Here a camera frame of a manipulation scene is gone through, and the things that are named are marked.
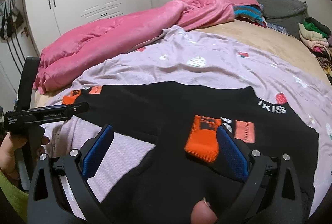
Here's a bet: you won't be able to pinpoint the black shirt with orange patches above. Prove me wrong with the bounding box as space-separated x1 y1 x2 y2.
63 82 319 223

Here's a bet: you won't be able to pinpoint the pile of folded clothes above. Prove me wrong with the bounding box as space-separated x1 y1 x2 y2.
298 17 331 81

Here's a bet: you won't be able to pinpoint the striped folded clothes stack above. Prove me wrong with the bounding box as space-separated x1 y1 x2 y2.
233 5 267 27

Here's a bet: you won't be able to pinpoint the person's left hand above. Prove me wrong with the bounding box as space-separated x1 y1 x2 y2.
1 132 27 182

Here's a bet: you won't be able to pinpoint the person's right hand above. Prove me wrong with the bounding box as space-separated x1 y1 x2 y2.
190 198 218 224

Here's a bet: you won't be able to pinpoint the pink fleece blanket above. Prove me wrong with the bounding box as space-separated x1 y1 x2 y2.
33 0 235 94

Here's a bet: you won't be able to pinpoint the beige plush mattress cover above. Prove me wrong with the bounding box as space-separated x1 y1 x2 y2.
31 19 328 108

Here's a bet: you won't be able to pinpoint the lilac strawberry print bed sheet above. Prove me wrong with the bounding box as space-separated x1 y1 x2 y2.
46 26 331 223

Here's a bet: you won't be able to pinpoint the hanging bags on wall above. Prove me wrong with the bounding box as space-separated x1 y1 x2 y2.
1 0 24 40

